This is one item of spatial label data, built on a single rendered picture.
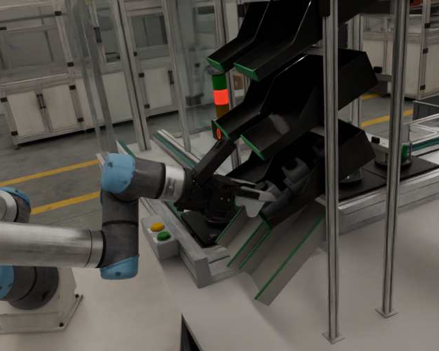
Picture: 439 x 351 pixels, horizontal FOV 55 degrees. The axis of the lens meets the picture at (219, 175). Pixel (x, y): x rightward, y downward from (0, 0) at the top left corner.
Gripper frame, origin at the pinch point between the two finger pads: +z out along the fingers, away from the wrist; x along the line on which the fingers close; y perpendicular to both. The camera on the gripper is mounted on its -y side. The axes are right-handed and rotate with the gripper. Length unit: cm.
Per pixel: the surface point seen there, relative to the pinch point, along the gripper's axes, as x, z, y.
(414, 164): -44, 86, -12
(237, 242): -20.3, 8.1, 20.9
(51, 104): -560, -39, 68
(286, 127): -0.4, -0.1, -14.8
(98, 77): -123, -28, -8
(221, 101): -60, 7, -15
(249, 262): -8.4, 6.6, 21.0
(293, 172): 1.9, 3.8, -5.8
